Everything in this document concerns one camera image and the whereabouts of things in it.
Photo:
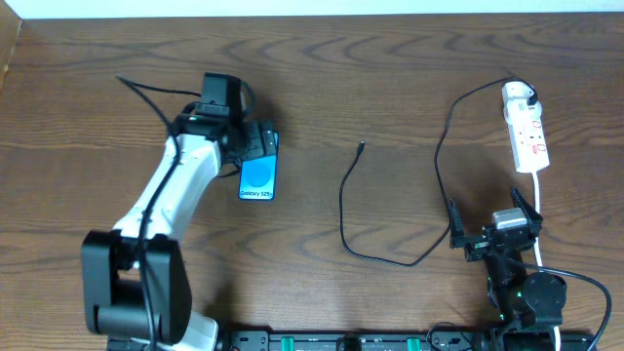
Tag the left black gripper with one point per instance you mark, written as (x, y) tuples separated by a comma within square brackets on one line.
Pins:
[(263, 139)]

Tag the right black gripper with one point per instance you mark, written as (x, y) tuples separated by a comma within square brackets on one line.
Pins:
[(492, 239)]

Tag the blue screen Galaxy smartphone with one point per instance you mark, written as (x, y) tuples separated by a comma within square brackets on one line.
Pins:
[(258, 179)]

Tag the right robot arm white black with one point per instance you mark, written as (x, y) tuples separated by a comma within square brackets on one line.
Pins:
[(531, 304)]

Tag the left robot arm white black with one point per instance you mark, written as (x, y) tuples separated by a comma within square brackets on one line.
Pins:
[(136, 289)]

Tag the white charger adapter plug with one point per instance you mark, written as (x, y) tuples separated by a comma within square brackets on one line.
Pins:
[(520, 103)]

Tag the white power strip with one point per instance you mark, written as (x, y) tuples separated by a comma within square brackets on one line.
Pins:
[(529, 146)]

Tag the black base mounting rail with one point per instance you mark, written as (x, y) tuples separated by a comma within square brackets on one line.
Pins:
[(444, 339)]

